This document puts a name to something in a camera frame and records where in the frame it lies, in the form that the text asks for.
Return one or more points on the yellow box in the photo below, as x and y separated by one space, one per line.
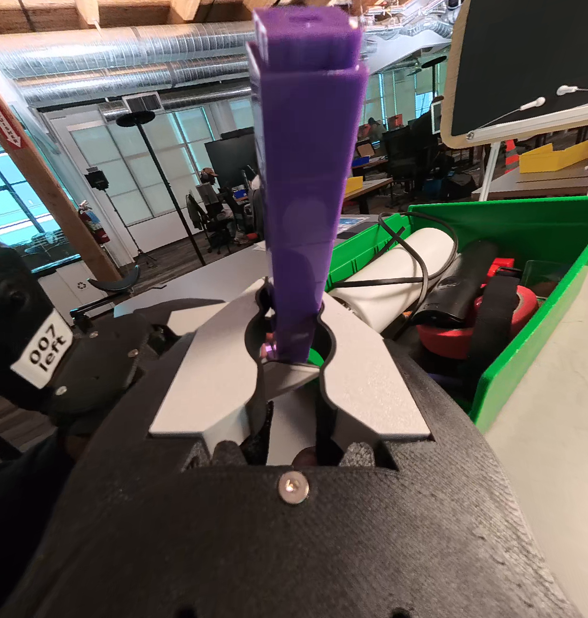
559 156

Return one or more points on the black round lamp stand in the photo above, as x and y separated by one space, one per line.
135 119

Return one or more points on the large silver air duct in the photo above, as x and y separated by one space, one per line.
111 48

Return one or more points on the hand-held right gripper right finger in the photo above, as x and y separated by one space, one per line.
376 386

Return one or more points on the clear plastic box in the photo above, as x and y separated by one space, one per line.
550 273

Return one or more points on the purple plastic tool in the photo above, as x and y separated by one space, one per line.
304 193

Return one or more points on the white cylinder with black cap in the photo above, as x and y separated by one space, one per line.
400 280

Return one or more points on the thin silver air duct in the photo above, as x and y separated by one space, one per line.
130 87

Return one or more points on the red round tool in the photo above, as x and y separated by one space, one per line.
448 340

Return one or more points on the white recycling cabinet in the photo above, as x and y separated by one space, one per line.
72 287

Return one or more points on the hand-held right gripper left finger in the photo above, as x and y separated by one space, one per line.
207 386

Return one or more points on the red fire extinguisher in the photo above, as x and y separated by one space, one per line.
97 224

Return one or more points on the black monitor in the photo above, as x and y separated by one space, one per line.
231 159

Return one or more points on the black wall speaker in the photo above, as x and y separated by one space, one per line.
96 179

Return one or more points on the green plastic bin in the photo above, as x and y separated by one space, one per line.
526 222

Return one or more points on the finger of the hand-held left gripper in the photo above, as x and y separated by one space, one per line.
284 377

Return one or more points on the black panel with pale rim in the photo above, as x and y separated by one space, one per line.
526 58

